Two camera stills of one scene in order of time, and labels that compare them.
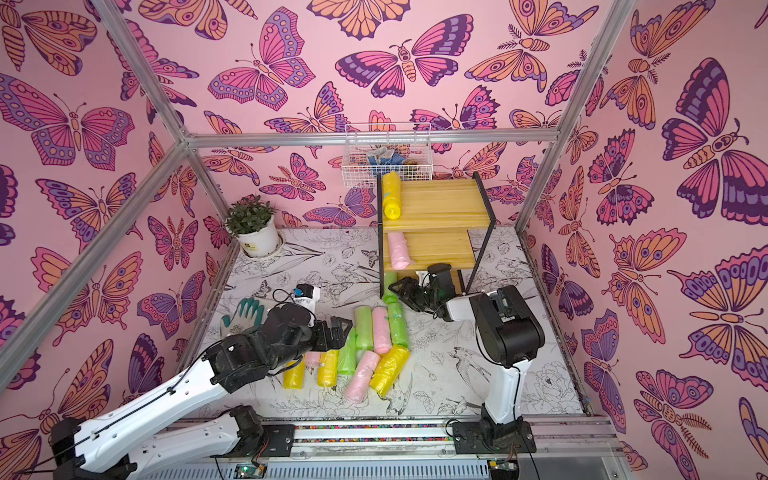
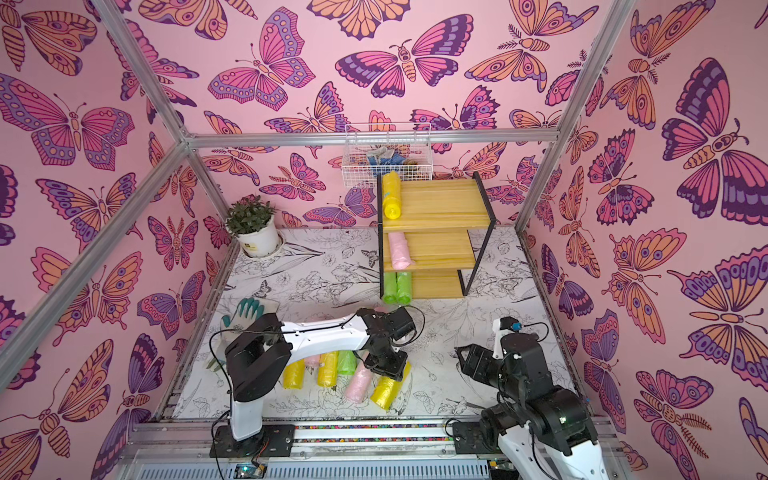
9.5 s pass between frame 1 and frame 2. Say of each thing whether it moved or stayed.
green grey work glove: stayed
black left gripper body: moved
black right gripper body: moved
